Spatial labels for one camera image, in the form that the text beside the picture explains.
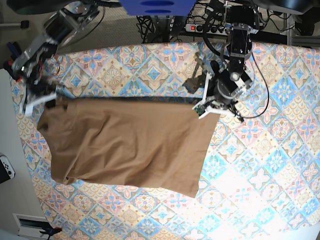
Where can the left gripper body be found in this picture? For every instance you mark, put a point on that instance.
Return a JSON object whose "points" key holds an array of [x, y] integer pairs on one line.
{"points": [[227, 87]]}

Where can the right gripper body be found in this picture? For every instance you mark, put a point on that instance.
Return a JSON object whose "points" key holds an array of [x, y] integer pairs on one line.
{"points": [[41, 86]]}

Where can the brown t-shirt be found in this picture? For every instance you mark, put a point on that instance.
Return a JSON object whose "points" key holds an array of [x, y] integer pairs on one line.
{"points": [[145, 144]]}

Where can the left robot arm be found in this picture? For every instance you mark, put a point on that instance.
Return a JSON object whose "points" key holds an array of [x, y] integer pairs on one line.
{"points": [[239, 22]]}

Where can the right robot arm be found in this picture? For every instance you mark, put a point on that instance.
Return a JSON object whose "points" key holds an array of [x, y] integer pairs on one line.
{"points": [[69, 18]]}

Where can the red black clamp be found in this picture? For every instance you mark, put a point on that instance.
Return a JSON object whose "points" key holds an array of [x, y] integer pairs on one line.
{"points": [[7, 65]]}

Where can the white power strip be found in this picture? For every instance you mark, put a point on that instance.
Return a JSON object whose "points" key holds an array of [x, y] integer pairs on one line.
{"points": [[211, 29]]}

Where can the handheld game console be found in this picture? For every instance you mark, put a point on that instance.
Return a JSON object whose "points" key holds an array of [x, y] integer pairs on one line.
{"points": [[7, 172]]}

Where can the patterned tablecloth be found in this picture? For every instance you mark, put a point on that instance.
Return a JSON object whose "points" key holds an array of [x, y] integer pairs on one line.
{"points": [[259, 178]]}

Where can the white box device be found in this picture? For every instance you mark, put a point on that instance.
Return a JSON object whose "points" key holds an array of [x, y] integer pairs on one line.
{"points": [[29, 226]]}

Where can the orange black clamp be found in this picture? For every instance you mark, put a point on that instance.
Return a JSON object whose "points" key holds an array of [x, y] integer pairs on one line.
{"points": [[50, 231]]}

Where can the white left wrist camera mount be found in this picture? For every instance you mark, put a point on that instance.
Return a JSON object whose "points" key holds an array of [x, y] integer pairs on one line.
{"points": [[209, 104]]}

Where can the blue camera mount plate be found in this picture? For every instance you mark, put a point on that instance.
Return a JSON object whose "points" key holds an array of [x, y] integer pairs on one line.
{"points": [[157, 7]]}

